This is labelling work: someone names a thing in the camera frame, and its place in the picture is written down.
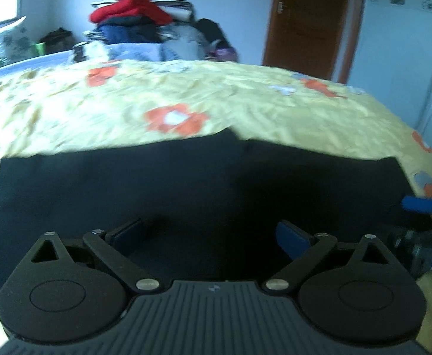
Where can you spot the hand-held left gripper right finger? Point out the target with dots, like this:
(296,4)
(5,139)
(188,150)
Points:
(292,238)

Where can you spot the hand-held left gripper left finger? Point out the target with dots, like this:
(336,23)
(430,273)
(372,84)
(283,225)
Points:
(127,236)

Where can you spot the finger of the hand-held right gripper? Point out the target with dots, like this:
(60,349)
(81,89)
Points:
(419,204)

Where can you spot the black pants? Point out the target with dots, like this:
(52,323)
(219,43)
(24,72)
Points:
(201,185)

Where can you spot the yellow floral bedsheet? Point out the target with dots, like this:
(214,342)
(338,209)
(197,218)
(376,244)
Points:
(238,92)

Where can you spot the blue quilted bedcover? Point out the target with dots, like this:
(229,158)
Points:
(34,61)

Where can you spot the green plastic chair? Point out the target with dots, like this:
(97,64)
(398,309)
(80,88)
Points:
(38,48)

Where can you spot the dark brown bag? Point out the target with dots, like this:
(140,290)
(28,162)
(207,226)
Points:
(57,40)

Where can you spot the brown wooden door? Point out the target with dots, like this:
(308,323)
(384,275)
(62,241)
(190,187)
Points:
(308,18)

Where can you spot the pile of clothes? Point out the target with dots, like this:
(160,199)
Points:
(145,14)

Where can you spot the floral pillow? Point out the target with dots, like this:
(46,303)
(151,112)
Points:
(10,40)

